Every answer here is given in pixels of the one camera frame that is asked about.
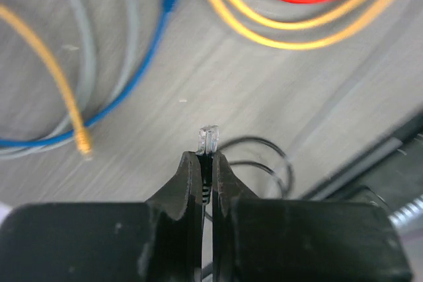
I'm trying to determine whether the black power cable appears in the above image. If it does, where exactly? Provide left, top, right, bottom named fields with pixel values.
left=196, top=125, right=295, bottom=282

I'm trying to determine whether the grey ethernet cable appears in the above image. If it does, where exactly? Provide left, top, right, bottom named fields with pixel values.
left=0, top=0, right=139, bottom=160

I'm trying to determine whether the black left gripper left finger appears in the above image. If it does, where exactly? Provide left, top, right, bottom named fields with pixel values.
left=1, top=152, right=202, bottom=281

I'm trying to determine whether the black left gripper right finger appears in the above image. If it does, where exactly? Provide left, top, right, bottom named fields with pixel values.
left=212, top=153, right=413, bottom=281

